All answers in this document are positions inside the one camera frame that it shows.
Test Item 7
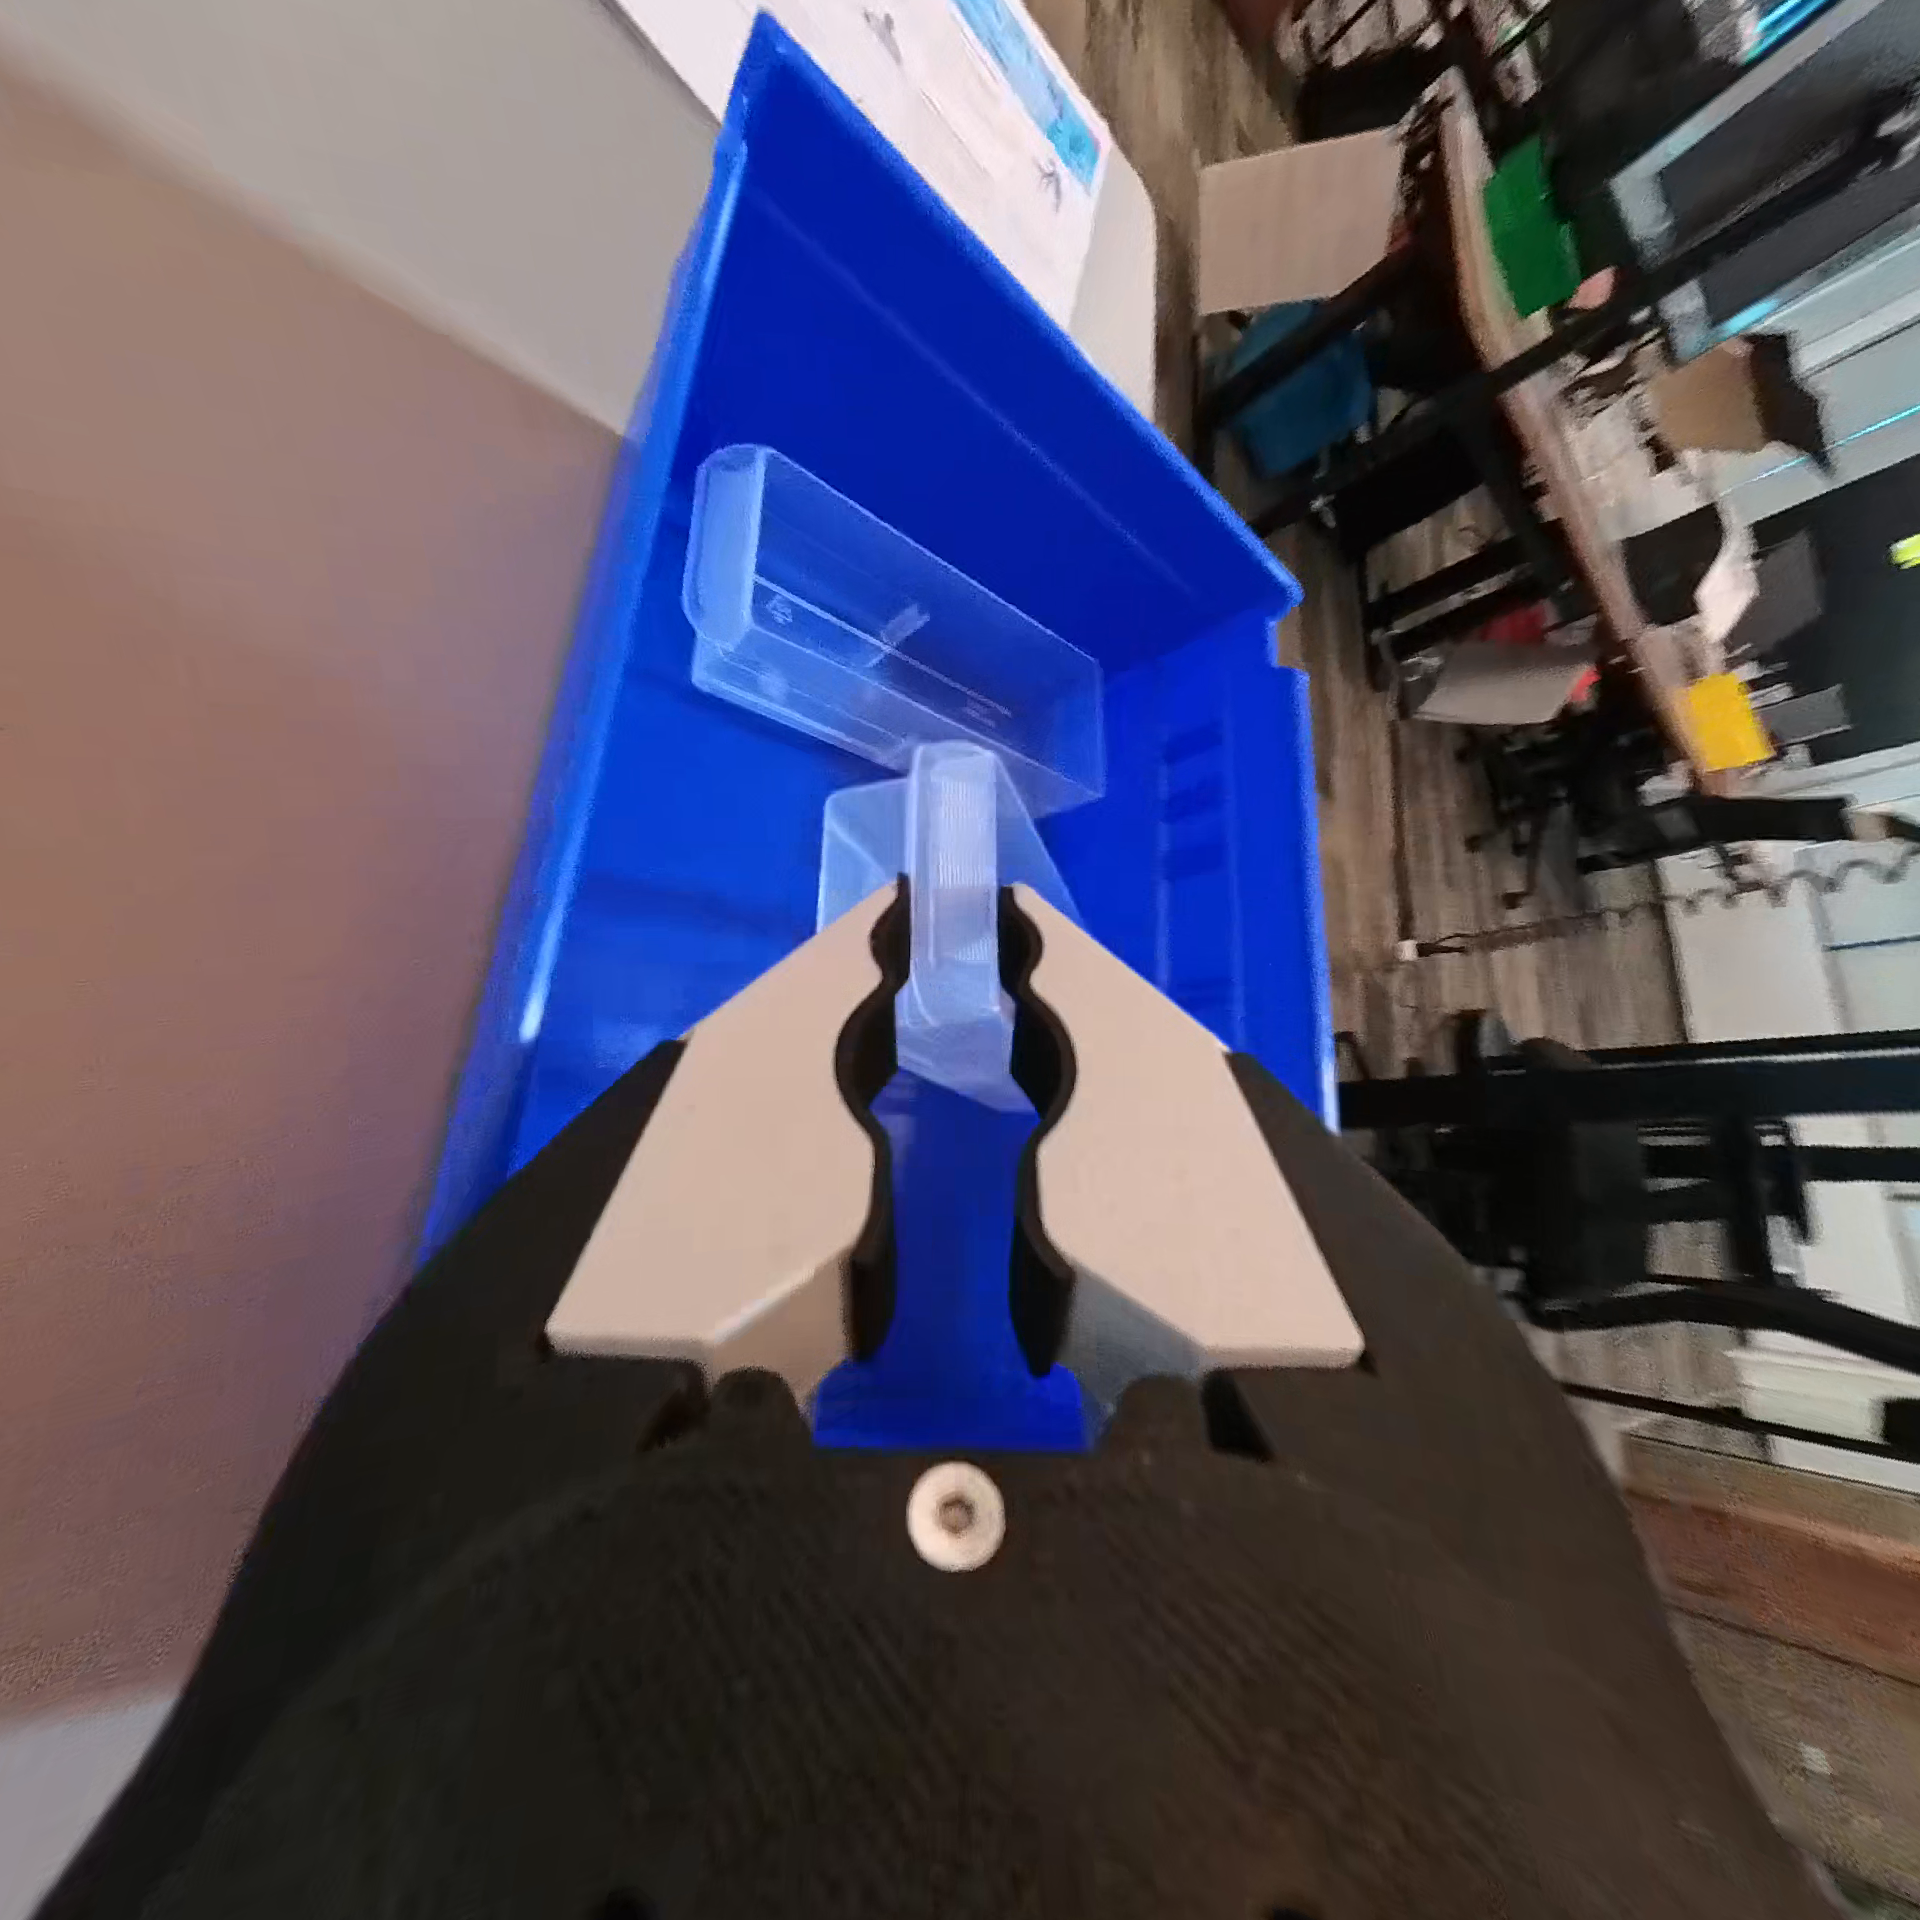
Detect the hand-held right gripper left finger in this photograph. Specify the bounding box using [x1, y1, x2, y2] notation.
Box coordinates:
[544, 877, 914, 1378]

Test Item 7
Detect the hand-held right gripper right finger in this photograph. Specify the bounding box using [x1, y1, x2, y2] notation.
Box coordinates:
[1003, 881, 1372, 1382]

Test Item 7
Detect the clear plastic drawer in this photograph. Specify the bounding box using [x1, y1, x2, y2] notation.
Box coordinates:
[815, 737, 1085, 1112]
[682, 443, 1115, 821]

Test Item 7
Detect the blue plastic bin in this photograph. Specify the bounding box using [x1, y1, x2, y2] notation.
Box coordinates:
[420, 14, 1343, 1454]

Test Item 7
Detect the grey desk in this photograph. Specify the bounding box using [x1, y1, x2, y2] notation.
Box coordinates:
[0, 0, 1164, 1847]

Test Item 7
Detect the black pole stand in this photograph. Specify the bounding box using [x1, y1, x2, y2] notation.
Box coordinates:
[1332, 1028, 1920, 1134]

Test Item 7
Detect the yellow box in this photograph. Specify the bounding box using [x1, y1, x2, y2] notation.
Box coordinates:
[1679, 671, 1777, 777]

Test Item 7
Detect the blue storage crate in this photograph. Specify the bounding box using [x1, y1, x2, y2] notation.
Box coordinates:
[1219, 307, 1378, 481]

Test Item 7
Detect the wooden table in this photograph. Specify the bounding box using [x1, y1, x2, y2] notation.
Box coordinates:
[1425, 69, 1827, 803]

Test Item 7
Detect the grey cardboard panel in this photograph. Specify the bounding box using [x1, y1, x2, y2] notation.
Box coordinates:
[1197, 126, 1406, 320]

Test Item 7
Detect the green plastic bin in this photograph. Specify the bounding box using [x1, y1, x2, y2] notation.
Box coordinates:
[1484, 134, 1589, 320]

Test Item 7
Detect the white printed paper sheet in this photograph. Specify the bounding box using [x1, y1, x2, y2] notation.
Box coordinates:
[620, 0, 1115, 323]

